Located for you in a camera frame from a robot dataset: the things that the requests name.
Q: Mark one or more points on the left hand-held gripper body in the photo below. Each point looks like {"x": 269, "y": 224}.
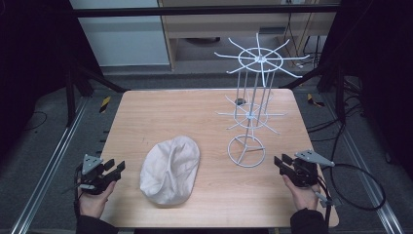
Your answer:
{"x": 92, "y": 177}

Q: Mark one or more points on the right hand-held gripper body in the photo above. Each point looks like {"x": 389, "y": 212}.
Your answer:
{"x": 305, "y": 172}

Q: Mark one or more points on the white cloth cap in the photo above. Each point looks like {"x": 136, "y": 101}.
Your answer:
{"x": 170, "y": 172}

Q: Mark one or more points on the person's right hand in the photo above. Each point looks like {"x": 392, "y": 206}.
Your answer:
{"x": 303, "y": 196}

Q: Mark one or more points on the person's left hand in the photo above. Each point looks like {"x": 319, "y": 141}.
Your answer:
{"x": 93, "y": 204}

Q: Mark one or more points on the yellow black tape strip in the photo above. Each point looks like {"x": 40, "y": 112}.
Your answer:
{"x": 105, "y": 104}
{"x": 313, "y": 100}

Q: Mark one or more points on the small black round object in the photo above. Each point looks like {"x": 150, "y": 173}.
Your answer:
{"x": 240, "y": 101}

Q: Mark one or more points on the black metal stand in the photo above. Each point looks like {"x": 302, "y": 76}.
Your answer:
{"x": 70, "y": 97}
{"x": 339, "y": 97}

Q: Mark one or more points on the white cabinet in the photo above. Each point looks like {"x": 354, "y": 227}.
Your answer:
{"x": 123, "y": 42}

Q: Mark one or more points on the black curtain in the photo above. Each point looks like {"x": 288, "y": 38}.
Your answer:
{"x": 32, "y": 65}
{"x": 383, "y": 65}

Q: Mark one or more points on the wooden desk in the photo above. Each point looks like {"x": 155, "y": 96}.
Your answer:
{"x": 227, "y": 27}

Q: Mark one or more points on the aluminium floor rail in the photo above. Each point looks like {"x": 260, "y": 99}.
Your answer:
{"x": 52, "y": 169}
{"x": 367, "y": 175}

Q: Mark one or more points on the black horizontal frame bar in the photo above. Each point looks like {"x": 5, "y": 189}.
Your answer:
{"x": 195, "y": 11}

